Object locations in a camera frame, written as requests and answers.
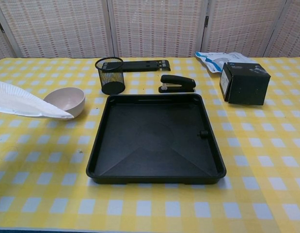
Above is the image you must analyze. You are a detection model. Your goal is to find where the black stapler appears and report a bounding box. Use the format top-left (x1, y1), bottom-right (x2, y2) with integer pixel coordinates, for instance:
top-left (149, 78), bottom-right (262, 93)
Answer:
top-left (158, 74), bottom-right (196, 93)

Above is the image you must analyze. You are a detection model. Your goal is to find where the black cardboard box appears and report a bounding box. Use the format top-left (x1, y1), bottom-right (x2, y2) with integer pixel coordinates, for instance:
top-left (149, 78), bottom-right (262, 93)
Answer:
top-left (219, 62), bottom-right (272, 106)

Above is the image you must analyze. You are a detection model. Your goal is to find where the beige plastic bowl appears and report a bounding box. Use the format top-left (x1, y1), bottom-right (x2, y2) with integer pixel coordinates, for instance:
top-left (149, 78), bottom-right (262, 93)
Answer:
top-left (44, 87), bottom-right (86, 117)

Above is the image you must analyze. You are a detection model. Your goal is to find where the black square plastic tray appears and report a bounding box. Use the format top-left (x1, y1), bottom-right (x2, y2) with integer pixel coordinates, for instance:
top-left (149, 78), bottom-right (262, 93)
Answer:
top-left (85, 94), bottom-right (227, 185)

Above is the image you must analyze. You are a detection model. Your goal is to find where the white paper plate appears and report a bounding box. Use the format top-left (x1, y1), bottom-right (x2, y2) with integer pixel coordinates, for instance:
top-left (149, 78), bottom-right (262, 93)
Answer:
top-left (0, 81), bottom-right (75, 120)

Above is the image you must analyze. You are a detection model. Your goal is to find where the black folding laptop stand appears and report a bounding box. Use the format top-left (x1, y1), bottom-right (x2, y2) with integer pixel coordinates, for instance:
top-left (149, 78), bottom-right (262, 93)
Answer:
top-left (102, 60), bottom-right (172, 72)

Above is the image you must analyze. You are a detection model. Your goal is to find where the beige woven folding screen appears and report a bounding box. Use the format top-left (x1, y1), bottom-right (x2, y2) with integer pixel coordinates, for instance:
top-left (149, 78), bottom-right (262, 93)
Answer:
top-left (0, 0), bottom-right (300, 59)

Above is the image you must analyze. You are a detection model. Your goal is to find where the black mesh pen holder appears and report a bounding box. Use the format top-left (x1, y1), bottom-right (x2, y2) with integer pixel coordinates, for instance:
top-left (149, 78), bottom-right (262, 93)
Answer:
top-left (95, 57), bottom-right (126, 96)

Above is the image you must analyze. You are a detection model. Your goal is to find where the yellow white checkered tablecloth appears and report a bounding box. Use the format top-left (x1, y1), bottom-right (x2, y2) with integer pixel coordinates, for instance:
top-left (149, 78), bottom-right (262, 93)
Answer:
top-left (0, 57), bottom-right (269, 233)
top-left (203, 56), bottom-right (300, 233)

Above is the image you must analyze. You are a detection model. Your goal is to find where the white blue mask package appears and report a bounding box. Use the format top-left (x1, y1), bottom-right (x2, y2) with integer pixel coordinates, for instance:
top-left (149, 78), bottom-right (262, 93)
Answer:
top-left (194, 51), bottom-right (255, 74)

